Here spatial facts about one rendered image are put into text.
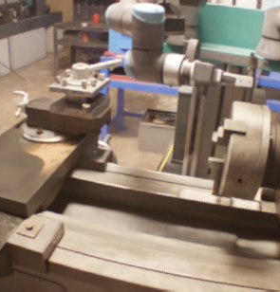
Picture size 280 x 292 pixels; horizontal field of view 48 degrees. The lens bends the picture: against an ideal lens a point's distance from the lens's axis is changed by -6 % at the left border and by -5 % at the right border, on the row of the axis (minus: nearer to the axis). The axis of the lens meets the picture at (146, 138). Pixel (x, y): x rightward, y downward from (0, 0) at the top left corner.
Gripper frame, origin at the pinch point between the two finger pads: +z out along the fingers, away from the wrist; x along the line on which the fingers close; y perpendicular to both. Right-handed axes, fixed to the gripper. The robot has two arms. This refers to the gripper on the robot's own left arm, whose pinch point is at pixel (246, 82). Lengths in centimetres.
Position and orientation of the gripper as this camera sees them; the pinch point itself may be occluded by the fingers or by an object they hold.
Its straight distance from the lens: 89.5
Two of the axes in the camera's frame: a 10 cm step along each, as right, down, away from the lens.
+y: -1.8, 9.8, 1.1
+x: -3.7, 0.4, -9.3
